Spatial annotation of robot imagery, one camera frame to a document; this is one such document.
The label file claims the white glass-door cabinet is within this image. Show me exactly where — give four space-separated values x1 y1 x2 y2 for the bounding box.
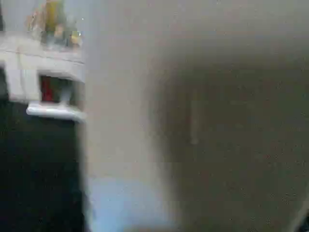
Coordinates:
0 33 86 121

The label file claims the white plastic table leg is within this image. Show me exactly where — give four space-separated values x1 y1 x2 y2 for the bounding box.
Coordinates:
80 0 309 232

